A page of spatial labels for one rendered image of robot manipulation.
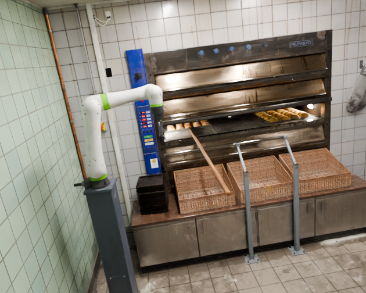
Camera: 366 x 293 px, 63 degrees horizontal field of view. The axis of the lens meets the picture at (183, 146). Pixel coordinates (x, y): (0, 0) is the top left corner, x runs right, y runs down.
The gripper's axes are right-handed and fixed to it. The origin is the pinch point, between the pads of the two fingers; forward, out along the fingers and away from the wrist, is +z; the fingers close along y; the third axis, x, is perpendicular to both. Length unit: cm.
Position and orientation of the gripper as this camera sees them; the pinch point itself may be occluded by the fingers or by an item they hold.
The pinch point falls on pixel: (162, 140)
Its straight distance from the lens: 215.2
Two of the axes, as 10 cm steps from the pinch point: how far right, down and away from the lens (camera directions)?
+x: 9.9, -1.6, 0.2
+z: 1.4, 9.3, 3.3
